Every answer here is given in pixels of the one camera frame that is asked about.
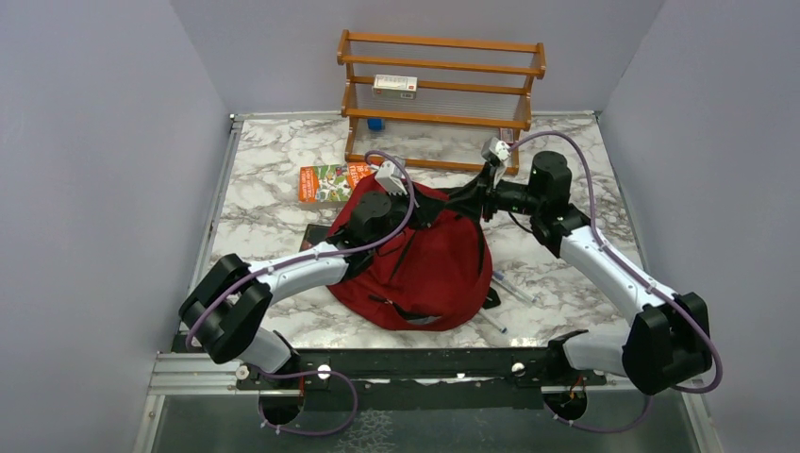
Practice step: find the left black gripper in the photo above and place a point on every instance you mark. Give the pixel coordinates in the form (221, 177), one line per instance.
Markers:
(425, 209)

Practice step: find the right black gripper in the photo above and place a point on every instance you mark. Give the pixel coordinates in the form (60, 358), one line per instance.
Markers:
(490, 193)

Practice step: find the red student backpack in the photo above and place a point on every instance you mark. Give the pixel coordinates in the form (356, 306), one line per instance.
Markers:
(434, 278)

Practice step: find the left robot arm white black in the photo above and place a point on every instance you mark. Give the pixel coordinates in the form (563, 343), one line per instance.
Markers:
(225, 310)

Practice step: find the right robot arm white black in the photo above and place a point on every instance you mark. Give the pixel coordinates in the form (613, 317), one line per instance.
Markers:
(665, 342)

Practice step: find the small red white box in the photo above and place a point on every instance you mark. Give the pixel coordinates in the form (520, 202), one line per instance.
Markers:
(506, 135)

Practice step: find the clear pen blue cap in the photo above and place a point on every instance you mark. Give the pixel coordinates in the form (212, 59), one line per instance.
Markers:
(511, 288)

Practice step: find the small blue cube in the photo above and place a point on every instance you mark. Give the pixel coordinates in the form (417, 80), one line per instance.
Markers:
(375, 124)

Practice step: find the wooden three-tier shelf rack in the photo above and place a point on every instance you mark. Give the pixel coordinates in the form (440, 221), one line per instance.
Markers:
(461, 82)

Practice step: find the orange green children's book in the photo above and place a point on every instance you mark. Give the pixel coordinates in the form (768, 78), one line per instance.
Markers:
(330, 183)

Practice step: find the dark book three days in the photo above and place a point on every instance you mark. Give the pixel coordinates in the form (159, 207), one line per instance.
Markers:
(313, 235)

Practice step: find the white box on shelf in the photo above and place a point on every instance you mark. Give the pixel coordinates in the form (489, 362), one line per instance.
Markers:
(395, 87)

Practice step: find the blue capped white marker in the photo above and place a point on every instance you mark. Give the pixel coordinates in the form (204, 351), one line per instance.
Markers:
(493, 321)

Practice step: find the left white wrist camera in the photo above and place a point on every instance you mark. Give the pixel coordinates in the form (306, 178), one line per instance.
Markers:
(389, 175)

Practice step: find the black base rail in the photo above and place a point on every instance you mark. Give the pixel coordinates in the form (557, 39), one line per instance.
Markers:
(387, 379)

